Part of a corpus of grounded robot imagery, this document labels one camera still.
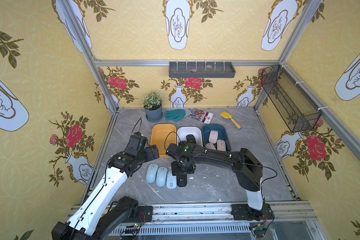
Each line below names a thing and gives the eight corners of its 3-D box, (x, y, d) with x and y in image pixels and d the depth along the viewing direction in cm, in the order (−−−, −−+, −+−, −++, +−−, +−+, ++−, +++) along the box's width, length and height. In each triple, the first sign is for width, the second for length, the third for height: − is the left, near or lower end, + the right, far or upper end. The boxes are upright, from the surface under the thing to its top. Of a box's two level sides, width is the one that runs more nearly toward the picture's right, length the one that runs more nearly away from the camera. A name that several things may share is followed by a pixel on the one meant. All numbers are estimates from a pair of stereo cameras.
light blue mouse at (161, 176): (155, 186, 84) (154, 185, 82) (157, 168, 91) (157, 166, 89) (166, 186, 84) (166, 185, 82) (167, 168, 91) (167, 166, 89)
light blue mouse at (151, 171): (145, 183, 86) (144, 181, 83) (148, 165, 92) (147, 163, 90) (156, 183, 86) (156, 181, 83) (158, 165, 93) (158, 163, 90)
